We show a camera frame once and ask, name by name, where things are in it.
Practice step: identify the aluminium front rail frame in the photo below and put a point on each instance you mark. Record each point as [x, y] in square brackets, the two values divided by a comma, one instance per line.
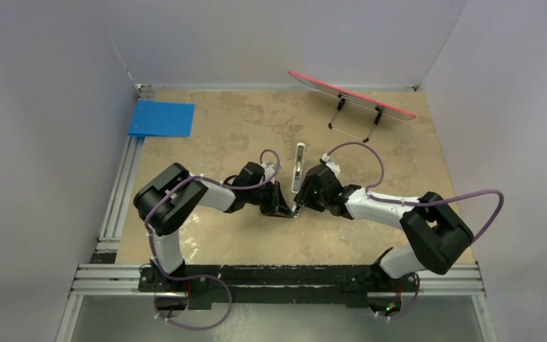
[124, 279]

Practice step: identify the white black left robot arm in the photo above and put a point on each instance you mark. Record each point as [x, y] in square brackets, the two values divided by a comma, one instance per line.
[165, 203]

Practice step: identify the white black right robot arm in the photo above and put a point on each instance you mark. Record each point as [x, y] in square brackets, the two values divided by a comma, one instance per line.
[436, 235]

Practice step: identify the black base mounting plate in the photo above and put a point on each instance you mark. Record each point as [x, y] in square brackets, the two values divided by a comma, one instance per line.
[354, 286]

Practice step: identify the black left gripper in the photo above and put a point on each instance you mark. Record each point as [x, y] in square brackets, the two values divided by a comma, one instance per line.
[276, 204]

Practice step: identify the aluminium left rail frame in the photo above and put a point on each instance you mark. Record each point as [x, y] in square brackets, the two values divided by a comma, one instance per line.
[115, 214]

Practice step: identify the aluminium rail frame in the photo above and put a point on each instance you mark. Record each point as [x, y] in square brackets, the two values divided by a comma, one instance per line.
[124, 279]
[115, 214]

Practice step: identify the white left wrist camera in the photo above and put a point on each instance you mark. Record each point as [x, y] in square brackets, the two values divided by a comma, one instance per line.
[270, 170]

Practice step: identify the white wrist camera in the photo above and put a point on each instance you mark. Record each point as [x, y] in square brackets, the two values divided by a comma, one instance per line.
[270, 170]
[332, 165]

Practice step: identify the small white stapler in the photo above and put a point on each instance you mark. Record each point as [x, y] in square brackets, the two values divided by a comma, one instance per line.
[296, 209]

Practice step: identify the blue plastic board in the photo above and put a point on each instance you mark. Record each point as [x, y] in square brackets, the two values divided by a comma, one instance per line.
[161, 119]

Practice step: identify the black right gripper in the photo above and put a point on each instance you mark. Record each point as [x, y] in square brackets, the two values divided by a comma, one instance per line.
[304, 197]

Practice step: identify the black wire tablet stand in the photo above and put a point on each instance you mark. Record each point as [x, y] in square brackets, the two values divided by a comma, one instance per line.
[355, 117]

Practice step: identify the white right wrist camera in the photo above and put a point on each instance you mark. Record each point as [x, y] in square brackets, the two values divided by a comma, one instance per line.
[332, 165]

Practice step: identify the red tablet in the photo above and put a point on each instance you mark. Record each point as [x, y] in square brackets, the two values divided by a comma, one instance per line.
[385, 109]

